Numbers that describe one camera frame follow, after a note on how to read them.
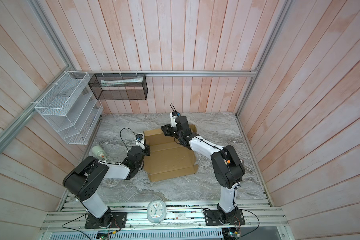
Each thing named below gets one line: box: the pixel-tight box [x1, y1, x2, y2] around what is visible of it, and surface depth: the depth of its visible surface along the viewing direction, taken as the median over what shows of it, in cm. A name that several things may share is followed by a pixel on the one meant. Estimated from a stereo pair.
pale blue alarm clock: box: [147, 200, 167, 223], surface depth 76 cm
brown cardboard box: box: [143, 124, 199, 183], surface depth 93 cm
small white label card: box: [174, 213, 187, 220], surface depth 76 cm
